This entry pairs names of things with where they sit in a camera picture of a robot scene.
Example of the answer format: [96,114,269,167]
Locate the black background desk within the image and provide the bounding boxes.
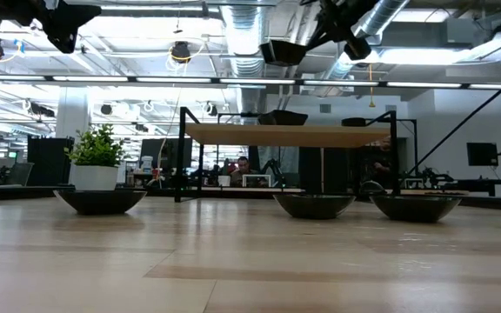
[454,177,501,196]

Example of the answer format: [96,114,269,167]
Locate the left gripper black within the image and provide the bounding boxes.
[0,0,103,55]

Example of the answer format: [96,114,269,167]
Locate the green plant in white pot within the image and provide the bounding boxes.
[63,124,126,192]

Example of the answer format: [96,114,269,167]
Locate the white-framed laptop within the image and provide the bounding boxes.
[241,173,272,188]

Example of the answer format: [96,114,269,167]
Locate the silver ceiling duct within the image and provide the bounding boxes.
[220,0,270,115]
[326,0,411,82]

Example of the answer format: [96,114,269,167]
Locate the white pillar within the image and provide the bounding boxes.
[55,89,91,141]

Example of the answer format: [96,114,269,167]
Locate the black metal background frame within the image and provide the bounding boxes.
[357,117,419,179]

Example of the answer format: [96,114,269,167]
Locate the black partition panel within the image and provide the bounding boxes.
[26,137,76,182]

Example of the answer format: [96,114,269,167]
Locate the yellow hanging cord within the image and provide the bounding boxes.
[367,63,376,109]

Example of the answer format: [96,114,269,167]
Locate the grey office chair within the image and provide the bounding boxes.
[4,162,35,187]

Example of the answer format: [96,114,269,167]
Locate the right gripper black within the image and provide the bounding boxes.
[305,0,380,62]

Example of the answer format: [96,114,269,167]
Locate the person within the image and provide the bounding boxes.
[229,156,261,188]
[363,135,399,189]

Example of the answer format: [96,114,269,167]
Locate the black square wavy mini plate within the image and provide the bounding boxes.
[258,38,309,68]
[257,109,310,127]

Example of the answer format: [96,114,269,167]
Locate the black wall monitor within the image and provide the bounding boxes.
[466,142,499,168]

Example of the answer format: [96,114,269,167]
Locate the wooden shelf with black legs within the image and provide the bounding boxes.
[174,106,402,204]

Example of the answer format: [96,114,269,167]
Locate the black leaf-shaped mini plate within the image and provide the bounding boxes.
[272,193,357,220]
[370,194,463,223]
[53,189,149,216]

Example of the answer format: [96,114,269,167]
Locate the long LED light bar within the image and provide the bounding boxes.
[0,74,501,91]

